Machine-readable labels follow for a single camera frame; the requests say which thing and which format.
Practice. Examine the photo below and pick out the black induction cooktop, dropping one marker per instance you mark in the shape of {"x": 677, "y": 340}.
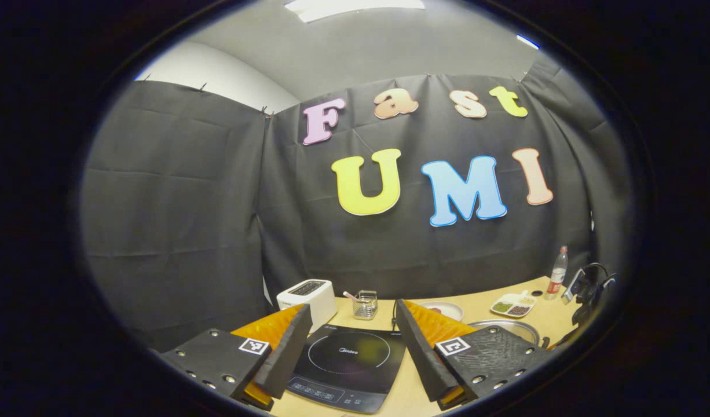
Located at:
{"x": 349, "y": 362}

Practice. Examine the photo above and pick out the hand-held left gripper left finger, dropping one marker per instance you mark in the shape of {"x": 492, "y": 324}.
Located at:
{"x": 285, "y": 359}

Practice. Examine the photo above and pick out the small ceiling light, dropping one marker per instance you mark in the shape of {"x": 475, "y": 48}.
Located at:
{"x": 527, "y": 41}

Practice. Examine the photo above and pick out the white round plate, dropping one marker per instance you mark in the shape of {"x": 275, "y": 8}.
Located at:
{"x": 447, "y": 308}

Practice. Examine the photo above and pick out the pink straw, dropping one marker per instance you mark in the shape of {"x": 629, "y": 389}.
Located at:
{"x": 350, "y": 296}

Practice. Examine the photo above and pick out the white toaster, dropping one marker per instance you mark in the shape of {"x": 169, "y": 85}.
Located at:
{"x": 311, "y": 298}

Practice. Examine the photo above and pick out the long ceiling light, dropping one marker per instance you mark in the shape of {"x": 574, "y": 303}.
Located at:
{"x": 355, "y": 7}

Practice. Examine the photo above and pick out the white divided dish with beans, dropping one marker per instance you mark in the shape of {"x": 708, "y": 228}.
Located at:
{"x": 513, "y": 305}

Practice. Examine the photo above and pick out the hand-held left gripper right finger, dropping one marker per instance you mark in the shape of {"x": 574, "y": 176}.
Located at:
{"x": 418, "y": 359}

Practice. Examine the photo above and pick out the clear plastic bottle red label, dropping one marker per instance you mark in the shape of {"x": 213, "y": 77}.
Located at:
{"x": 556, "y": 278}

